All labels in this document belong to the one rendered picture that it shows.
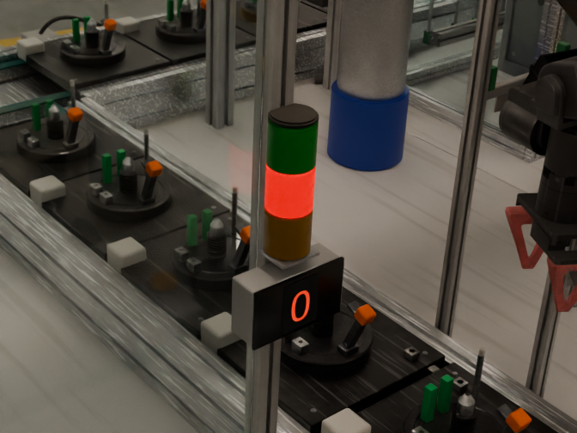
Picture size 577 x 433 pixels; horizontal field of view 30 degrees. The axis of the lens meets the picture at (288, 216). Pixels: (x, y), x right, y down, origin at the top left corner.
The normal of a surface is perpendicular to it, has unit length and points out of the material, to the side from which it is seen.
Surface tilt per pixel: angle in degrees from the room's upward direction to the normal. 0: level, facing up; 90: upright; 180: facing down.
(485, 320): 0
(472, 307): 0
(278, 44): 90
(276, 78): 90
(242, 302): 90
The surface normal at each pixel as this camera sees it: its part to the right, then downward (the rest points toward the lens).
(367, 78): -0.24, 0.48
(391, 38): 0.34, 0.48
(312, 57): 0.63, 0.41
